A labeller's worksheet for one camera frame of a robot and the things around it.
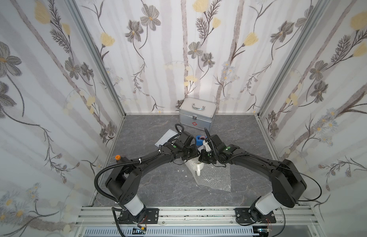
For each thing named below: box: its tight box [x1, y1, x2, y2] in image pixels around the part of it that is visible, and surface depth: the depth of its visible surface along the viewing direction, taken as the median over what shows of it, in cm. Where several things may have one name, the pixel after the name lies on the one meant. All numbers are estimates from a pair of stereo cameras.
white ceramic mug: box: [196, 162, 205, 177], surface depth 86 cm
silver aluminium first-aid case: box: [179, 96, 218, 132], surface depth 107 cm
